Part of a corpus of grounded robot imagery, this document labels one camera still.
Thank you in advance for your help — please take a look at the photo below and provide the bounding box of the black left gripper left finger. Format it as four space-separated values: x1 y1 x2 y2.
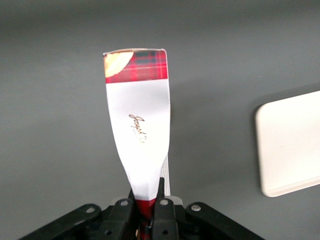
103 187 137 240

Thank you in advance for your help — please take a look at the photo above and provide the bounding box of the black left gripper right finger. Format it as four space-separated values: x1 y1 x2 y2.
150 175 180 240

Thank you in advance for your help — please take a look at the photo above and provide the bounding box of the red tartan cookie box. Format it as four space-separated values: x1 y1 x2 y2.
102 47 174 240

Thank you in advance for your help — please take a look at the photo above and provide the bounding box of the beige plastic tray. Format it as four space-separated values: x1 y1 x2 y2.
254 90 320 198

